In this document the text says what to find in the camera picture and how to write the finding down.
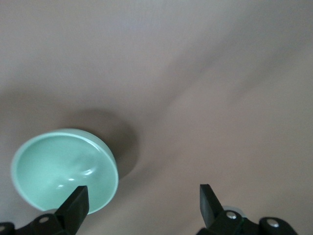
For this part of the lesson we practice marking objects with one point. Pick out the brown table cloth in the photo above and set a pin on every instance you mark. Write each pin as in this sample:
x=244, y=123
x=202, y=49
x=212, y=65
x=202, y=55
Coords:
x=195, y=98

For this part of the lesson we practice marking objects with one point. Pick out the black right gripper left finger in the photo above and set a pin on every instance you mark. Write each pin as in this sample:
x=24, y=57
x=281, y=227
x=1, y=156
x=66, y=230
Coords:
x=71, y=215

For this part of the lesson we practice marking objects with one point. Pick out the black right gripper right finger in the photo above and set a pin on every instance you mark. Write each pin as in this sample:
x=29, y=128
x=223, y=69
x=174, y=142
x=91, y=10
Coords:
x=215, y=218

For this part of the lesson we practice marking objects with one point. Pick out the pale green bowl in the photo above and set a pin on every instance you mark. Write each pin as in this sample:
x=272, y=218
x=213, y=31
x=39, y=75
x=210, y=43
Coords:
x=56, y=166

